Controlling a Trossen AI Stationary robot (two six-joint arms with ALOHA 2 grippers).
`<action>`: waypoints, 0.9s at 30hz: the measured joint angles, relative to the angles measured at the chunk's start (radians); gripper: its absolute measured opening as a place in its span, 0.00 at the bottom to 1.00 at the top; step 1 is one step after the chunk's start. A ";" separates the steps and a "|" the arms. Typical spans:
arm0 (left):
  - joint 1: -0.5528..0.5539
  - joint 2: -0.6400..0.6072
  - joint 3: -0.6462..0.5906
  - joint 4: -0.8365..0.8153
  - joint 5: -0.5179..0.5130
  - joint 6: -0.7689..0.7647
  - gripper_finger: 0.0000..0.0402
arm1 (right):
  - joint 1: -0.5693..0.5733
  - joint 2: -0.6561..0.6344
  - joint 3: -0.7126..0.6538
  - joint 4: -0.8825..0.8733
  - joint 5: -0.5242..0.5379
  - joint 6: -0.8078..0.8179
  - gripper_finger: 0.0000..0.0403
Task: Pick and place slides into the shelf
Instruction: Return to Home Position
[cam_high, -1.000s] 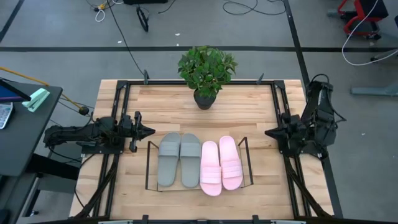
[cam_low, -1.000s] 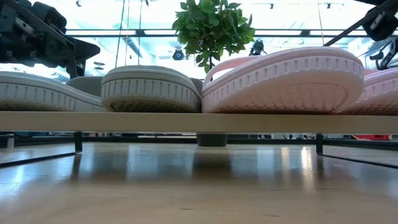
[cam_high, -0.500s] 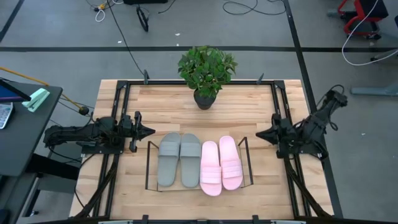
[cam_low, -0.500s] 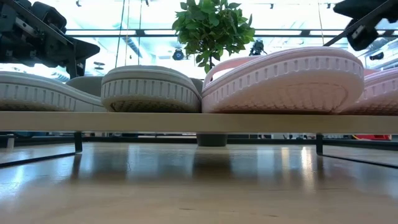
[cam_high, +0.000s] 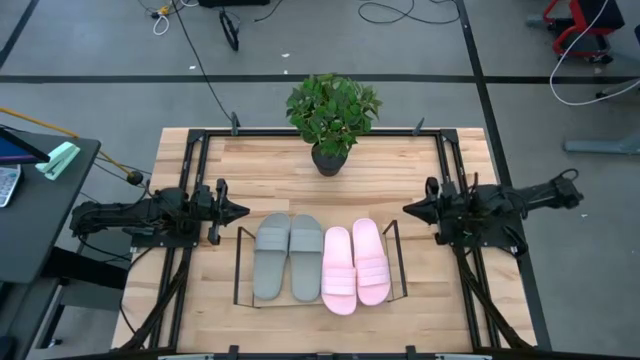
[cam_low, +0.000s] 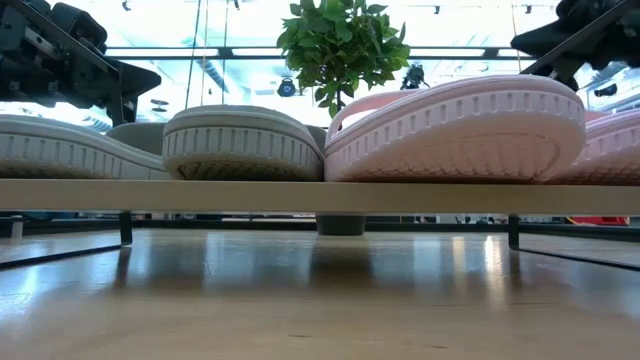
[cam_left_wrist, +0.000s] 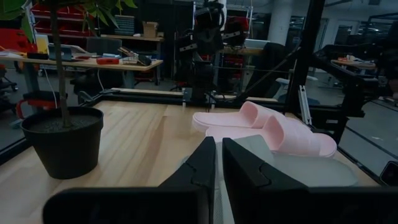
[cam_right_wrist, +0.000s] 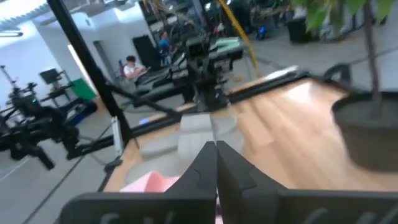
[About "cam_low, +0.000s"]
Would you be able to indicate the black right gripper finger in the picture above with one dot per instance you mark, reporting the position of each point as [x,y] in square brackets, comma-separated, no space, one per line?
[540,46]

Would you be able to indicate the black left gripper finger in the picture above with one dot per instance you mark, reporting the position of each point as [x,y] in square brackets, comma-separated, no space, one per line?
[142,80]

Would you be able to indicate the grey rubber slide sandal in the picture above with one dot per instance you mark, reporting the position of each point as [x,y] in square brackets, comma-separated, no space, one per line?
[240,145]
[60,150]

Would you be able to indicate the pink rubber slide sandal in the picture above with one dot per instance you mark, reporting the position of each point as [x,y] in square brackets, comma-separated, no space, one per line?
[615,155]
[450,140]

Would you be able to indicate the black overhead beam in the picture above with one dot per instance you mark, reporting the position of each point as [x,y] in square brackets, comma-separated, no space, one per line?
[492,52]

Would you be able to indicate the round black ceiling lamp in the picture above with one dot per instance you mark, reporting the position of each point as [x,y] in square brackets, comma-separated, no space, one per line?
[286,88]

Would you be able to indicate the red chair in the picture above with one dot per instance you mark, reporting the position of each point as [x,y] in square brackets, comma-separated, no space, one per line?
[600,221]

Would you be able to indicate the green potted plant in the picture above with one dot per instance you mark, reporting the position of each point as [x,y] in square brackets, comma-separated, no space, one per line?
[345,45]

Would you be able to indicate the black ceiling camera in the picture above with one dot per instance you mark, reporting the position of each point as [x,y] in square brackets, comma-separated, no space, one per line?
[412,77]

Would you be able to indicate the black metal rig frame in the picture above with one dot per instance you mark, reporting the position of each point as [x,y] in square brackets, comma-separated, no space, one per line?
[75,226]

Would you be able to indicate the wooden shelf black metal frame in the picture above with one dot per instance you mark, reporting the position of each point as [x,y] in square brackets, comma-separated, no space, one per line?
[320,197]

